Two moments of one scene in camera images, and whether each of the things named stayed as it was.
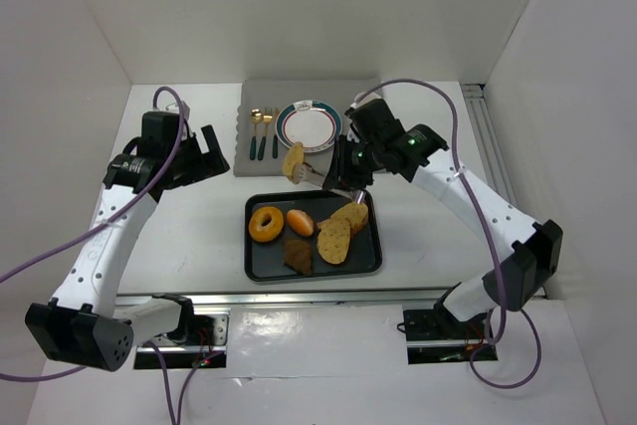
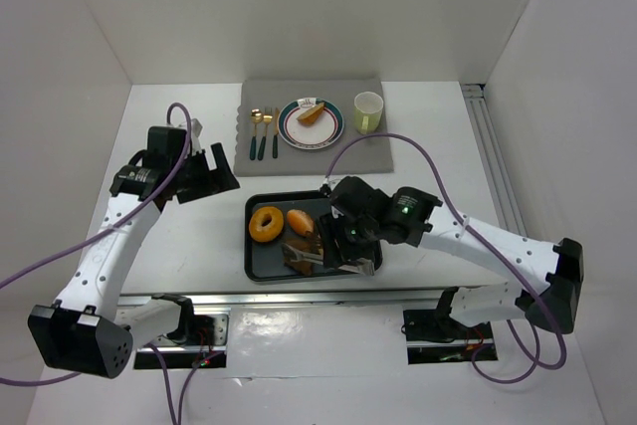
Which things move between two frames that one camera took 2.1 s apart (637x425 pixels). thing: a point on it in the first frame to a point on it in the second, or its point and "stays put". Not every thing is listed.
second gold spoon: (267, 118) stays put
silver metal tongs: (306, 174) to (364, 265)
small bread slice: (293, 157) to (311, 116)
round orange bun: (300, 222) stays put
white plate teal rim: (317, 124) stays put
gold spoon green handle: (256, 117) stays put
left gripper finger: (213, 164) to (223, 179)
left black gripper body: (197, 160) to (197, 178)
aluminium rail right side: (487, 134) stays put
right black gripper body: (341, 169) to (330, 241)
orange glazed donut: (270, 231) stays put
